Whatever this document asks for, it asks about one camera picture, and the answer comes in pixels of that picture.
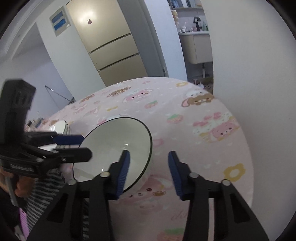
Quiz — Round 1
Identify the beige bathroom vanity cabinet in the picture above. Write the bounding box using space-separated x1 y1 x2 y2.
179 31 213 65

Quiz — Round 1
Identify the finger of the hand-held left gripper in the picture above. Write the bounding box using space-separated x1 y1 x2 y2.
23 132 85 147
22 144 93 164

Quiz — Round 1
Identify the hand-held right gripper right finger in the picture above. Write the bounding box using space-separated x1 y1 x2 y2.
168 151 270 241

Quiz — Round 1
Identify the white bowl with dark rim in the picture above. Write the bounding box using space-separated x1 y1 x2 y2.
72 115 153 194

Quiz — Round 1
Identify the person's left hand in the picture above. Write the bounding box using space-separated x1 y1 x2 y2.
14 176 36 199

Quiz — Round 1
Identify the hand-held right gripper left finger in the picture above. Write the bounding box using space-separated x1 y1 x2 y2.
28 149 130 241

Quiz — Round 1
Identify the beige refrigerator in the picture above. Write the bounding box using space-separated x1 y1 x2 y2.
66 0 149 87

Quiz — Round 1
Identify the purple plastic object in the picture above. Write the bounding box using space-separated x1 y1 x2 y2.
20 207 29 239

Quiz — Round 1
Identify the pink cartoon printed tablecloth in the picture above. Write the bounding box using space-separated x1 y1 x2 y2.
28 76 255 241

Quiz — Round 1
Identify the wall electrical panel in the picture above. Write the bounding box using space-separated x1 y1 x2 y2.
49 6 71 37

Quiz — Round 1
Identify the thin metal pole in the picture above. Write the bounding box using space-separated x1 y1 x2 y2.
45 85 75 103

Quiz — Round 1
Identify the striped cloth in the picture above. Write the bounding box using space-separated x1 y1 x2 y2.
25 169 90 241

